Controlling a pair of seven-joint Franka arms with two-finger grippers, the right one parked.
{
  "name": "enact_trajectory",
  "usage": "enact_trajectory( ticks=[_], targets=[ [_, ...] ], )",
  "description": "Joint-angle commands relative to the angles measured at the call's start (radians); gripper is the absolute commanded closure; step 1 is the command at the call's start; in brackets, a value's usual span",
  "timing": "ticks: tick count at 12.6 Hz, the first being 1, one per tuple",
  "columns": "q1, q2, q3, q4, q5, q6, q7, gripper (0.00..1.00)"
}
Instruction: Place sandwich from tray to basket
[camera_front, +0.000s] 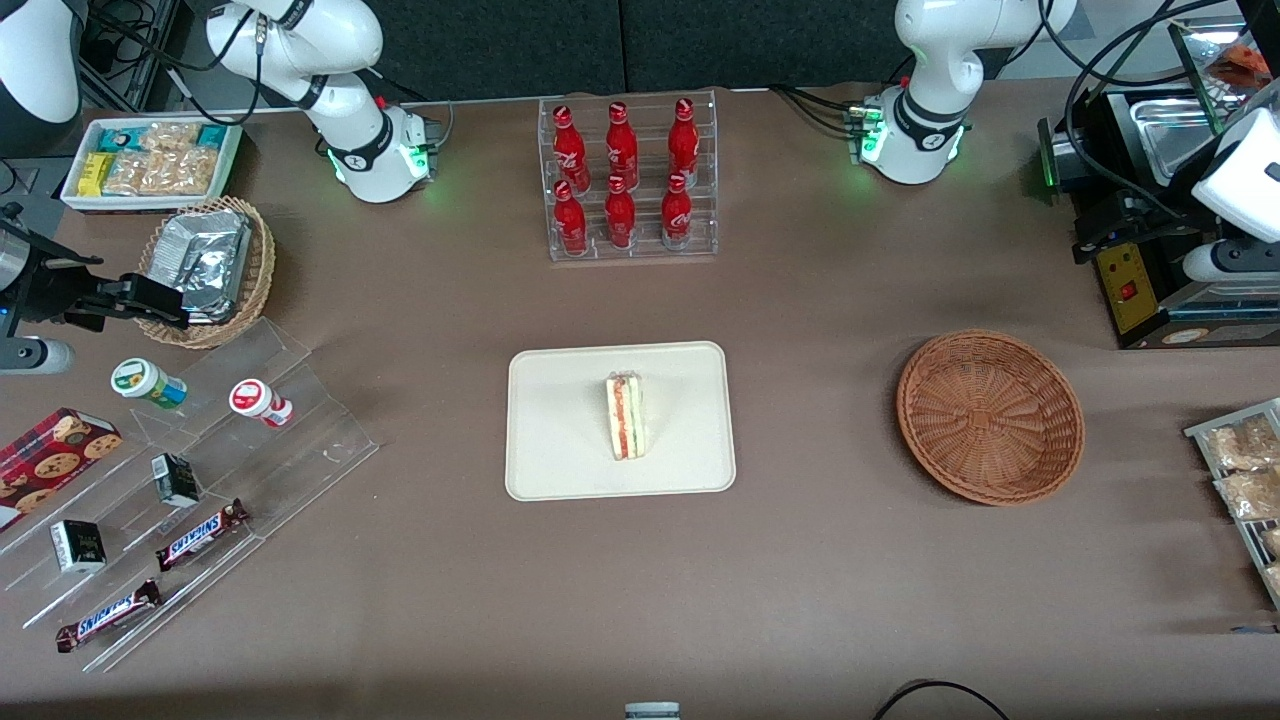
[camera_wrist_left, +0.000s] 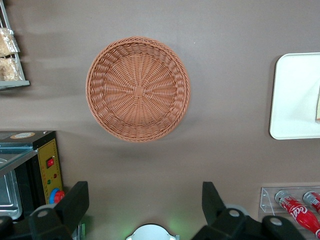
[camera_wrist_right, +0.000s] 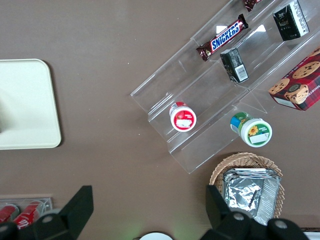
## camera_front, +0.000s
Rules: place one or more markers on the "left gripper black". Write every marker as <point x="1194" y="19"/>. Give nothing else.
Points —
<point x="1143" y="222"/>

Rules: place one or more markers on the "red plaid cookie box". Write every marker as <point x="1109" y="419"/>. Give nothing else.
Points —
<point x="50" y="465"/>

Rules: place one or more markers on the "small black drink carton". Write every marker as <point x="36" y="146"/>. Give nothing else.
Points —
<point x="78" y="546"/>
<point x="176" y="480"/>

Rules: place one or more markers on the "light tan wicker basket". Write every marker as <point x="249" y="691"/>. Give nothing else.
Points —
<point x="262" y="260"/>

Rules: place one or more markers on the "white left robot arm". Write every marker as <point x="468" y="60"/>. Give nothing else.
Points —
<point x="925" y="60"/>

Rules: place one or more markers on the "white rectangular snack tray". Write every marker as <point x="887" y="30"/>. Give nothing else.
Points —
<point x="70" y="195"/>

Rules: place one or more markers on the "green lid yogurt cup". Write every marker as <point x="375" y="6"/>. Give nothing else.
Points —
<point x="145" y="382"/>

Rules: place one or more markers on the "teal snack packet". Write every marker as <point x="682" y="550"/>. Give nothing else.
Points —
<point x="211" y="136"/>
<point x="118" y="139"/>

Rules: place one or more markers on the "clear acrylic stepped display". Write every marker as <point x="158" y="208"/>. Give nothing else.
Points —
<point x="300" y="440"/>

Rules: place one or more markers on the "cream plastic tray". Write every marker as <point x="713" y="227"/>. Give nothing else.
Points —
<point x="560" y="430"/>

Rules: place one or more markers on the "red cola bottle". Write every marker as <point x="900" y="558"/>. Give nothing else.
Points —
<point x="622" y="148"/>
<point x="676" y="215"/>
<point x="684" y="145"/>
<point x="620" y="218"/>
<point x="570" y="150"/>
<point x="571" y="225"/>

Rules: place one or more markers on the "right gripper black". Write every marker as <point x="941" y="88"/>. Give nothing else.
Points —
<point x="42" y="287"/>

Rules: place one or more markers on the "clear acrylic bottle rack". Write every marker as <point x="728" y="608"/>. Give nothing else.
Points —
<point x="650" y="150"/>

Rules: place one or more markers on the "yellow control box red button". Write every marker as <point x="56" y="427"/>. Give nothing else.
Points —
<point x="1125" y="305"/>

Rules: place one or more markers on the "stacked aluminium foil containers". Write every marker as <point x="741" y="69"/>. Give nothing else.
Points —
<point x="205" y="265"/>

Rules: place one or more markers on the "Snickers chocolate bar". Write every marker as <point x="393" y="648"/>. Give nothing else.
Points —
<point x="200" y="535"/>
<point x="108" y="615"/>

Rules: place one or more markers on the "red lid yogurt cup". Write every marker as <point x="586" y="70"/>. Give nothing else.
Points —
<point x="255" y="400"/>

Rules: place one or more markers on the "grey metal snack tray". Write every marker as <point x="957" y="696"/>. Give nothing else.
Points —
<point x="1197" y="432"/>

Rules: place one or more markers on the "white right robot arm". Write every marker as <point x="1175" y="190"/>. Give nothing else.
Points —
<point x="350" y="110"/>

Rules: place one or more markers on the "black food warmer machine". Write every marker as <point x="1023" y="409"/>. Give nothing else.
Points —
<point x="1100" y="130"/>

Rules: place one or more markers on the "brown round wicker basket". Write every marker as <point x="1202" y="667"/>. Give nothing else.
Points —
<point x="990" y="420"/>

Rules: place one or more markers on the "clear bag of crackers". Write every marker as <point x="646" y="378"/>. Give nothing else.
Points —
<point x="1272" y="542"/>
<point x="1274" y="580"/>
<point x="1240" y="445"/>
<point x="1250" y="495"/>

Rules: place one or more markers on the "yellow snack bar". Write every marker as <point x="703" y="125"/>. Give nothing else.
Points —
<point x="96" y="174"/>

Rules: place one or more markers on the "clear granola snack packet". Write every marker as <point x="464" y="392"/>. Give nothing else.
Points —
<point x="170" y="137"/>
<point x="180" y="172"/>
<point x="127" y="175"/>

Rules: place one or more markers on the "triangle sandwich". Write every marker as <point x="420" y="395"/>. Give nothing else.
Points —
<point x="625" y="415"/>

